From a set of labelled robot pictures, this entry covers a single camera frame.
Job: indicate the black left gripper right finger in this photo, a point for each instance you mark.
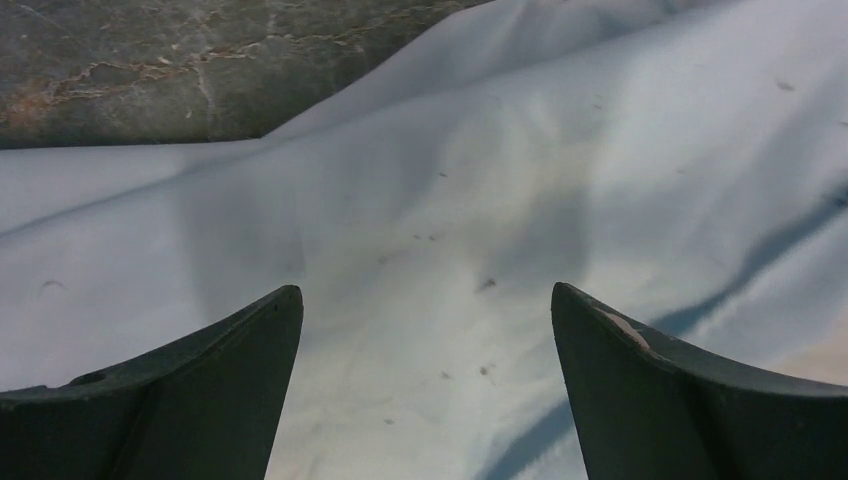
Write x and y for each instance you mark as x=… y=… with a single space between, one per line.
x=647 y=405

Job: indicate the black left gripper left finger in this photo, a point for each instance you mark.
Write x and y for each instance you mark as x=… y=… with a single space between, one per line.
x=205 y=406

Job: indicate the light blue pillowcase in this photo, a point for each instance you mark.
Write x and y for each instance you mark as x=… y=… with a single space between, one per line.
x=684 y=162

